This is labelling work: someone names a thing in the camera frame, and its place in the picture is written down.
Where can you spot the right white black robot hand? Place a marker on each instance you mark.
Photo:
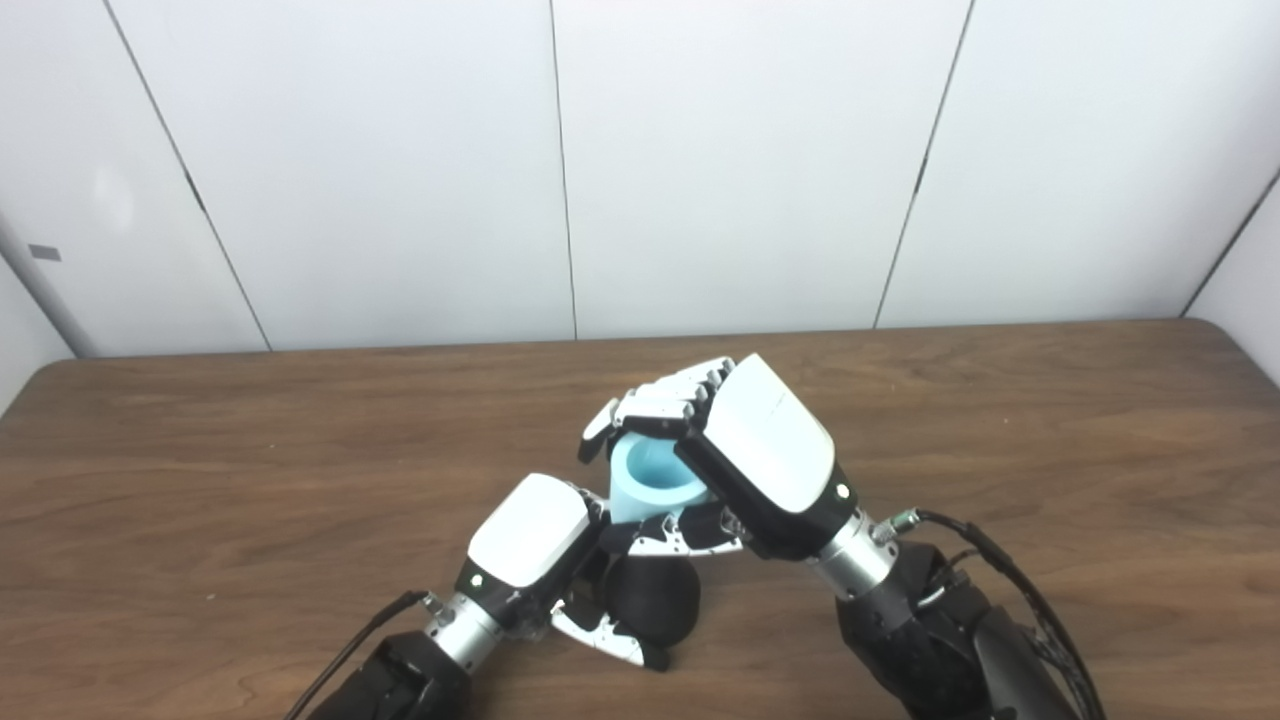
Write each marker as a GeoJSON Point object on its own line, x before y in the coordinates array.
{"type": "Point", "coordinates": [765, 450]}

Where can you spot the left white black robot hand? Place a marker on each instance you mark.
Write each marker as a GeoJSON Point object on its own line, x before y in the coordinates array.
{"type": "Point", "coordinates": [530, 530]}

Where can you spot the black funnel-shaped nozzle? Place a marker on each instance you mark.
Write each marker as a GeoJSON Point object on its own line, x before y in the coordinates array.
{"type": "Point", "coordinates": [655, 600]}

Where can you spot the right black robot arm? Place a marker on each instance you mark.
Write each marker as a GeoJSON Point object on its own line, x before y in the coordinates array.
{"type": "Point", "coordinates": [930, 640]}

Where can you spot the grey wall corner post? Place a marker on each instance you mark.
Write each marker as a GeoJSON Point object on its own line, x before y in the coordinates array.
{"type": "Point", "coordinates": [45, 290]}

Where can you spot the small grey wall tag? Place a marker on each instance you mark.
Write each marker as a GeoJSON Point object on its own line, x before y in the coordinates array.
{"type": "Point", "coordinates": [45, 252]}

